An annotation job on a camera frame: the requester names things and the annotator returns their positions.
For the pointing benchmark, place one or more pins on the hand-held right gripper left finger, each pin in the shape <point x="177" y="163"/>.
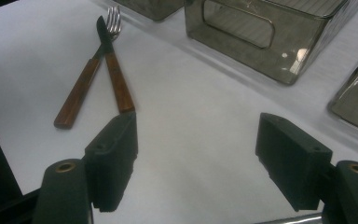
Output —
<point x="112" y="161"/>

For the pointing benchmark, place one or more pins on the smoky transparent plastic bin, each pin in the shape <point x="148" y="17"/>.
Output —
<point x="292" y="59"/>
<point x="357" y="99"/>
<point x="149" y="9"/>

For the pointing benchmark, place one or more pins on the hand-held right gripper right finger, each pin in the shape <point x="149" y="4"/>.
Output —
<point x="295" y="161"/>

